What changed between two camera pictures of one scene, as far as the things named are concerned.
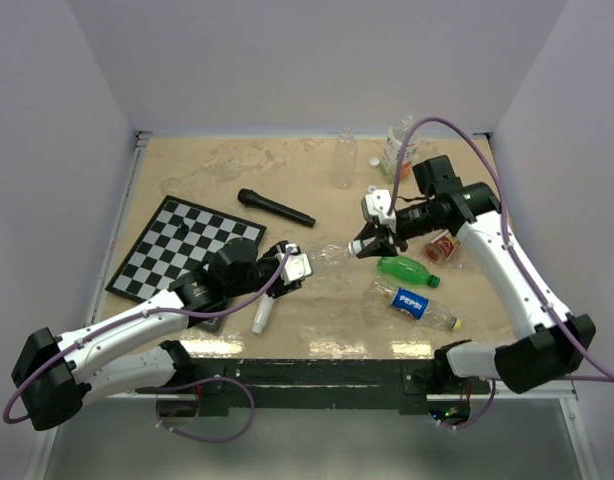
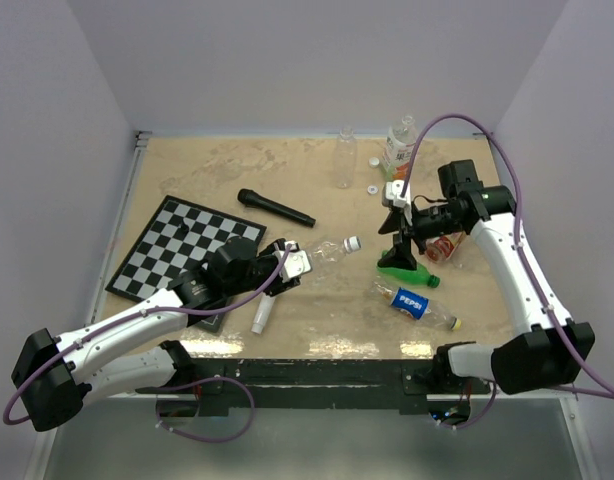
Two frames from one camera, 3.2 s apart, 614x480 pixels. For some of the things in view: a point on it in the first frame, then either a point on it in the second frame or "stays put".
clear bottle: [346, 159] stays put
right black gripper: [388, 239] → [401, 254]
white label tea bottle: [396, 142] stays put
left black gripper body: [266, 265] stays put
